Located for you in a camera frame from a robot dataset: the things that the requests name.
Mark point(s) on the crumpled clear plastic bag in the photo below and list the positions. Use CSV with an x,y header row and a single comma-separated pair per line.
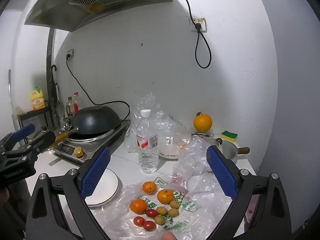
x,y
192,160

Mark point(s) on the clear plastic water bottle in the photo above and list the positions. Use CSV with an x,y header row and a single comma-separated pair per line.
x,y
147,155

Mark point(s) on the small glass bottle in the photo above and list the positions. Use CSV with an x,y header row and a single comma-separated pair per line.
x,y
69,107

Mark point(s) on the steel range hood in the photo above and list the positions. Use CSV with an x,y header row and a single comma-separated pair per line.
x,y
75,10

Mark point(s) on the large orange with leaf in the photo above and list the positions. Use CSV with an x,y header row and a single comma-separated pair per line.
x,y
202,122

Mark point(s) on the yellow detergent bottle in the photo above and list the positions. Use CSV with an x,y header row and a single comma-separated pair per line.
x,y
37,102

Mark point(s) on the yellow green sponge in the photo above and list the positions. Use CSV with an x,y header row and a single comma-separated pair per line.
x,y
228,135

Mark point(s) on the white bowl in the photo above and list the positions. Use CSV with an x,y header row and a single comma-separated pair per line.
x,y
170,153

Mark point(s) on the black folded umbrella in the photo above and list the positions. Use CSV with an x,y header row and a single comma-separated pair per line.
x,y
53,87

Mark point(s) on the dark vertical pipe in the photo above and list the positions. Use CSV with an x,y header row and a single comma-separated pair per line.
x,y
50,55

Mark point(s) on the white plate with dark rim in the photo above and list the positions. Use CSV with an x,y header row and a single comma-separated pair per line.
x,y
107,187

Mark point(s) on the white wall socket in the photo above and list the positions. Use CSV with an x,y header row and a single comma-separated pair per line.
x,y
71,52
203,21

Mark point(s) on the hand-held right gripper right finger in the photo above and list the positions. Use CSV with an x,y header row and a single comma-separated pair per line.
x,y
222,172

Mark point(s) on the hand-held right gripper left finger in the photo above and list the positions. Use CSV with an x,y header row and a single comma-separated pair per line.
x,y
96,172

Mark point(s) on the red cherry tomato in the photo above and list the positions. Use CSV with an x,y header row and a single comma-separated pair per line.
x,y
151,213
138,220
149,225

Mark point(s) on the steel induction cooker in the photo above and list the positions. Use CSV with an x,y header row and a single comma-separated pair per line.
x,y
67,148

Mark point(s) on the black metal rack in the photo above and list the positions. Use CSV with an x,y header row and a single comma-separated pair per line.
x,y
35,113

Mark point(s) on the small tangerine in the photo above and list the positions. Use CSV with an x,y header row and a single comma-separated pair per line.
x,y
149,187
138,205
165,196

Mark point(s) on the red capped oil bottle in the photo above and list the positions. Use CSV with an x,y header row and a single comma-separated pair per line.
x,y
75,105

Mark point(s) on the metal kitchen tool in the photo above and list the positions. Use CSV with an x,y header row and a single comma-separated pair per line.
x,y
200,134

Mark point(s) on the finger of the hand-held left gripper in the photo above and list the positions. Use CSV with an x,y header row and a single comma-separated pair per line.
x,y
23,131
42,141

